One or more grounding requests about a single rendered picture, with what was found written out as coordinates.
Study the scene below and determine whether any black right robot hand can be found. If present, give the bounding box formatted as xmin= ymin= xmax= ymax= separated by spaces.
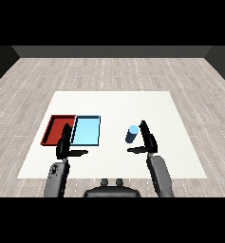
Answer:
xmin=126 ymin=120 xmax=159 ymax=156

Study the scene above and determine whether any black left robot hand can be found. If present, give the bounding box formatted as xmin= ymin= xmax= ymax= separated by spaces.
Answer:
xmin=55 ymin=122 xmax=89 ymax=160

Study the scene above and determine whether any red shallow open box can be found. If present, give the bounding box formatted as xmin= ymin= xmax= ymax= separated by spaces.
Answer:
xmin=40 ymin=114 xmax=77 ymax=147

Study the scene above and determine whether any small blue can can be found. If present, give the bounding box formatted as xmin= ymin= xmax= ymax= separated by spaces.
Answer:
xmin=124 ymin=124 xmax=141 ymax=144

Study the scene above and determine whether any light blue shallow open box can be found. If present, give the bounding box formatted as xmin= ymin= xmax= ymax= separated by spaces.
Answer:
xmin=69 ymin=115 xmax=102 ymax=147

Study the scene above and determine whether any dark grey robot body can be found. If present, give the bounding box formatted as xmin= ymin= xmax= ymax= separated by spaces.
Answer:
xmin=83 ymin=178 xmax=142 ymax=198

